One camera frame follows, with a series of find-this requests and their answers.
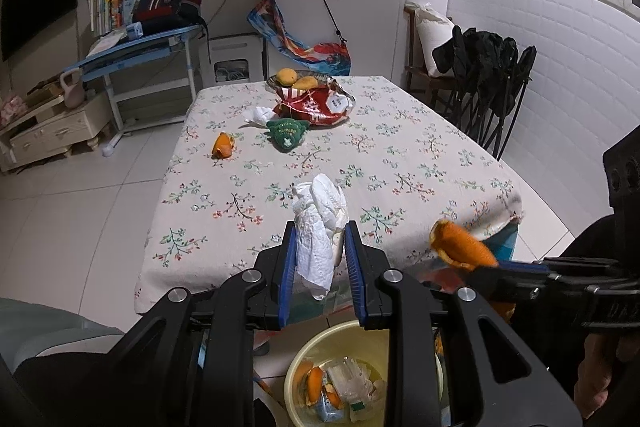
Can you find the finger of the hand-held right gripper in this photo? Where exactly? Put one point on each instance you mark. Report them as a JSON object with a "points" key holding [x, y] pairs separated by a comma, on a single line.
{"points": [[510, 289], [525, 266]]}

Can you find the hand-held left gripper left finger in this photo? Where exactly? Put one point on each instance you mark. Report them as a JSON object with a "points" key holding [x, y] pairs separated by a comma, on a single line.
{"points": [[287, 272]]}

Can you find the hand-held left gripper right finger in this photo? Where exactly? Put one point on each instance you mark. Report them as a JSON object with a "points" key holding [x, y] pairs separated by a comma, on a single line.
{"points": [[356, 277]]}

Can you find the white tissue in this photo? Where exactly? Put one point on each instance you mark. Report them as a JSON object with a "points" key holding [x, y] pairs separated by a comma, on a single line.
{"points": [[315, 252]]}

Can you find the orange peel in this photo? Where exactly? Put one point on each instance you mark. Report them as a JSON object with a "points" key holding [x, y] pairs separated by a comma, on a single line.
{"points": [[314, 387], [223, 146], [462, 247]]}

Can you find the yellow plastic bin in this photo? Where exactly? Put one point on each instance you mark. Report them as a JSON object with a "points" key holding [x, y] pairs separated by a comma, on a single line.
{"points": [[325, 347]]}

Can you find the clear plastic bottle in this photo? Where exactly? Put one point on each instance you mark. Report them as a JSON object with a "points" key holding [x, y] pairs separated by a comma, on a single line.
{"points": [[350, 379]]}

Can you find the person's right hand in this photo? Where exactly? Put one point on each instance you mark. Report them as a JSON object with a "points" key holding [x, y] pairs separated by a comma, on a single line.
{"points": [[597, 372]]}

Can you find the person's right leg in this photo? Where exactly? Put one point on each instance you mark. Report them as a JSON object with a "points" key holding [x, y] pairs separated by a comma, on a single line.
{"points": [[565, 237]]}

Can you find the person's leg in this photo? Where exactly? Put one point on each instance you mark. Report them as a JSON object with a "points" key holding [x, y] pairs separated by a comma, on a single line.
{"points": [[565, 237], [60, 397]]}

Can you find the floral tablecloth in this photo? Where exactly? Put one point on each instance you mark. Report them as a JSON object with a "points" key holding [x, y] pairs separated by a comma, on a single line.
{"points": [[400, 167]]}

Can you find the blue packet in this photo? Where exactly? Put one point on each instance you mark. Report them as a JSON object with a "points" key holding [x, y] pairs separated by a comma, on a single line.
{"points": [[330, 408]]}

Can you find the green snack packet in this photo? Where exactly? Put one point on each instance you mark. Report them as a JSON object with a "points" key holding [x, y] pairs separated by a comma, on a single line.
{"points": [[286, 133]]}

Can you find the black folding chair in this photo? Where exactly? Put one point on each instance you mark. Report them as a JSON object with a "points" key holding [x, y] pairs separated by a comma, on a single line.
{"points": [[490, 122]]}

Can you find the white crumpled wrapper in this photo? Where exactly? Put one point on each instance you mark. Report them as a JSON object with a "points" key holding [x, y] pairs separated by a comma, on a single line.
{"points": [[260, 114]]}

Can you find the red snack bag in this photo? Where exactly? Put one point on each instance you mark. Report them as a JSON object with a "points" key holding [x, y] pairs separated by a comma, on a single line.
{"points": [[312, 107]]}

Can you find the yellow mango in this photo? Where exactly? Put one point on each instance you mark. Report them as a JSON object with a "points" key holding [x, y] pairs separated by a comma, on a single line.
{"points": [[305, 83], [285, 76]]}

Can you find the fruit bowl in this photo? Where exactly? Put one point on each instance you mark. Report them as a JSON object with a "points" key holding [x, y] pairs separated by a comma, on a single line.
{"points": [[274, 82]]}

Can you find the wooden chair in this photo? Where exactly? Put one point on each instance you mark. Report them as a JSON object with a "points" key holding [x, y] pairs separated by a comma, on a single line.
{"points": [[412, 77]]}

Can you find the black jacket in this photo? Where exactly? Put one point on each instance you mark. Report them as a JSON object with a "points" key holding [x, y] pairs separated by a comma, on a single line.
{"points": [[480, 57]]}

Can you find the white stool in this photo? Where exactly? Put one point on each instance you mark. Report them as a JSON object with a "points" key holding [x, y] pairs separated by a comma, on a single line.
{"points": [[232, 57]]}

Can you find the colourful tote bag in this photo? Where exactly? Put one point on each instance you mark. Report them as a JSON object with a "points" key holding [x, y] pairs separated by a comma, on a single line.
{"points": [[300, 47]]}

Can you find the grey upholstered chair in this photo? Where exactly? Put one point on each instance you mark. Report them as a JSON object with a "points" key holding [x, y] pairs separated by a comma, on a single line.
{"points": [[50, 327]]}

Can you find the person's left leg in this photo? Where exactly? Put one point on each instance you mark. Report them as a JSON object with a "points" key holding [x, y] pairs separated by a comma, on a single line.
{"points": [[60, 397]]}

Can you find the white cabinet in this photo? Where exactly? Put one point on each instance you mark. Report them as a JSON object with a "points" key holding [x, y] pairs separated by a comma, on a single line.
{"points": [[380, 17]]}

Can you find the blue study desk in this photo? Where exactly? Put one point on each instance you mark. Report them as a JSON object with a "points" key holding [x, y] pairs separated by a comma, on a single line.
{"points": [[130, 52]]}

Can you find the cream drawer cabinet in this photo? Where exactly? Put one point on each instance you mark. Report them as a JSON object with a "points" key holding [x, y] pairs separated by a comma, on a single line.
{"points": [[55, 132]]}

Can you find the pink kettlebell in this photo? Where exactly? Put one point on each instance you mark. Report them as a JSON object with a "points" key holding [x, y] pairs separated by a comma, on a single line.
{"points": [[72, 94]]}

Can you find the blue tissue pack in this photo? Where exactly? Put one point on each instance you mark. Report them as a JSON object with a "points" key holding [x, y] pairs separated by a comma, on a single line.
{"points": [[134, 30]]}

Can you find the papers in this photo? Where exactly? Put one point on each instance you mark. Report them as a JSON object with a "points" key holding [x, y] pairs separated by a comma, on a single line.
{"points": [[106, 43]]}

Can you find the dark striped backpack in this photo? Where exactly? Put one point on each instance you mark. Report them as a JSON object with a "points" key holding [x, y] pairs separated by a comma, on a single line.
{"points": [[167, 4]]}

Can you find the row of books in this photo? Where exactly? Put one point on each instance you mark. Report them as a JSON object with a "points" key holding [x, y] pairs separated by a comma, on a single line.
{"points": [[105, 12]]}

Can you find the pink patterned box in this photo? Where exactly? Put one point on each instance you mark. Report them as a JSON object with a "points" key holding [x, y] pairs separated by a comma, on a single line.
{"points": [[11, 109]]}

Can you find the blue table frame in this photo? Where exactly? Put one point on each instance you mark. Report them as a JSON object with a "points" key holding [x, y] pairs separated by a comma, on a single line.
{"points": [[506, 241]]}

